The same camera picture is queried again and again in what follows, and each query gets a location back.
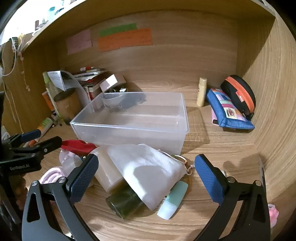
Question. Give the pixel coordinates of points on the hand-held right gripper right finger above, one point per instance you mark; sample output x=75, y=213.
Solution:
x=209, y=180

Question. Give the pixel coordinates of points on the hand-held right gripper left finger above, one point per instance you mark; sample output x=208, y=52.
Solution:
x=83, y=178

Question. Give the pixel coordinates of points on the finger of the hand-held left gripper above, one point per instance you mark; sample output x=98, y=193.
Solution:
x=49, y=142
x=30, y=135

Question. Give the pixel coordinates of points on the frosted round plastic jar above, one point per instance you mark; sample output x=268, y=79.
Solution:
x=69, y=165

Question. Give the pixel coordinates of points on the cream translucent jar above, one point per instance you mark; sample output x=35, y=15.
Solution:
x=104, y=166

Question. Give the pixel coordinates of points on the mint green tube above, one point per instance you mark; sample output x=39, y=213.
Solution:
x=172, y=201

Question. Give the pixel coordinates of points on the dark green glass bottle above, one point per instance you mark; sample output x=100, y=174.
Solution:
x=124, y=199

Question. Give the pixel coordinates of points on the clear plastic container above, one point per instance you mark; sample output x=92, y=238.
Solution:
x=138, y=120

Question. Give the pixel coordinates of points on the green and white tube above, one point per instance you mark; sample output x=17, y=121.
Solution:
x=45, y=126

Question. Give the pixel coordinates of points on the orange box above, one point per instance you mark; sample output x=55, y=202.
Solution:
x=47, y=102

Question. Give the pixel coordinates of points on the brown frosted mug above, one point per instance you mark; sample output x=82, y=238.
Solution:
x=67, y=104

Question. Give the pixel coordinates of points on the white paper receipt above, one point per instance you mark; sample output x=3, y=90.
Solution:
x=56, y=80

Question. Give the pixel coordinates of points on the translucent plastic folder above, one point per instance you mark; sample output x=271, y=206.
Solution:
x=78, y=85

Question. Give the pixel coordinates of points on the pink flat pouch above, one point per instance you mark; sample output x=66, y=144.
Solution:
x=215, y=117

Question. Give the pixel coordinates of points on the blue patchwork pouch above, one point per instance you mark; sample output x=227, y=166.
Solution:
x=229, y=115

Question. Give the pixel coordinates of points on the pink fluffy object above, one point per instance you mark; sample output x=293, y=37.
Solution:
x=273, y=214

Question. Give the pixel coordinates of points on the stack of books and packets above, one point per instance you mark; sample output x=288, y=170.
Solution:
x=90, y=78

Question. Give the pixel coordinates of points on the small glass bowl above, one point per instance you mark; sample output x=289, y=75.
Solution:
x=116, y=89

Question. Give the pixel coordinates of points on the pink and white box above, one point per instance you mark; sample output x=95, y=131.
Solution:
x=112, y=82

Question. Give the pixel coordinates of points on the small beige bottle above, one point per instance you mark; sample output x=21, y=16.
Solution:
x=202, y=91

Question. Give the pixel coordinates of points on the black case orange zipper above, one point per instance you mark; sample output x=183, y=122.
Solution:
x=240, y=92

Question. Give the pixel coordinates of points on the pink paper note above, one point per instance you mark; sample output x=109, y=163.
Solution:
x=78, y=41

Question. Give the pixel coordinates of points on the orange paper note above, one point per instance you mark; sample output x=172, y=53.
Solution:
x=124, y=40

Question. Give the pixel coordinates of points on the green paper note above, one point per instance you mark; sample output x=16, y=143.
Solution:
x=118, y=29

